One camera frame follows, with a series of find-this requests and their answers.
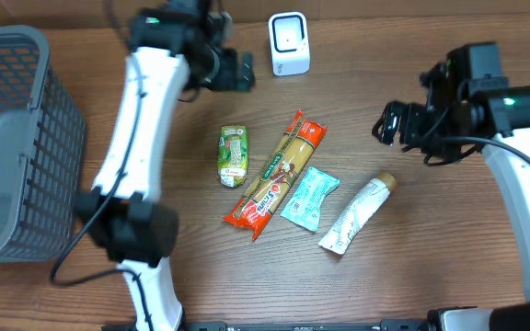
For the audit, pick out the grey plastic shopping basket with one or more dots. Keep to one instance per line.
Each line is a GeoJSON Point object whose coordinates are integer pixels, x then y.
{"type": "Point", "coordinates": [42, 146]}

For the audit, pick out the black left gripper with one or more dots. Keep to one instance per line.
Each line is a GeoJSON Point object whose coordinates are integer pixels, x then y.
{"type": "Point", "coordinates": [236, 70]}

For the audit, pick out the green juice carton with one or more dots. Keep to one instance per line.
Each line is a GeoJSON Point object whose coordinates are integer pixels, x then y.
{"type": "Point", "coordinates": [232, 163]}

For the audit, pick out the white tube with gold cap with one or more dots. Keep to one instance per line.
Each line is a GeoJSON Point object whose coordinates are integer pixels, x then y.
{"type": "Point", "coordinates": [359, 211]}

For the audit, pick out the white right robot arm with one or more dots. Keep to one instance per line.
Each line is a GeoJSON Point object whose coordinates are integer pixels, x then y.
{"type": "Point", "coordinates": [472, 108]}

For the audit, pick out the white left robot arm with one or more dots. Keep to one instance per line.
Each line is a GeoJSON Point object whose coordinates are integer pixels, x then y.
{"type": "Point", "coordinates": [171, 49]}

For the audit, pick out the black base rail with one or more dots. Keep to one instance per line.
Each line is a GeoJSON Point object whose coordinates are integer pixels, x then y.
{"type": "Point", "coordinates": [384, 325]}

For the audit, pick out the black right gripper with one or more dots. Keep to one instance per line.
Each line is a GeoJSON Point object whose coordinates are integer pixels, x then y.
{"type": "Point", "coordinates": [411, 133]}

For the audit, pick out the white barcode scanner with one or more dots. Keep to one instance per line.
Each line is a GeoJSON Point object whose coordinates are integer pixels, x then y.
{"type": "Point", "coordinates": [290, 52]}

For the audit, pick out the teal snack packet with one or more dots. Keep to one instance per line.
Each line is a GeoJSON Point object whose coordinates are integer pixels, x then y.
{"type": "Point", "coordinates": [304, 207]}

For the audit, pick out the orange spaghetti packet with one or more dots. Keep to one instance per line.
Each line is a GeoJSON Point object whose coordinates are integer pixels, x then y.
{"type": "Point", "coordinates": [279, 173]}

